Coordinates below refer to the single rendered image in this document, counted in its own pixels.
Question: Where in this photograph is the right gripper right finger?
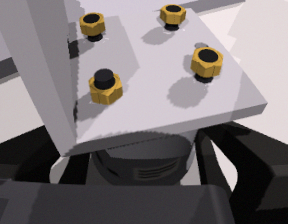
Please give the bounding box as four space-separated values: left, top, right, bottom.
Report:
195 121 288 224

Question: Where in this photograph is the grey metal bracket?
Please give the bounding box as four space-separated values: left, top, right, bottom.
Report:
0 0 268 157

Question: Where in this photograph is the yellow hex nut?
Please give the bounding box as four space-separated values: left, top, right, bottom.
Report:
79 12 105 36
88 73 123 105
190 47 223 77
160 4 186 24

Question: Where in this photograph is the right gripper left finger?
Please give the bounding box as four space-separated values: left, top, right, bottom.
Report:
0 125 91 185

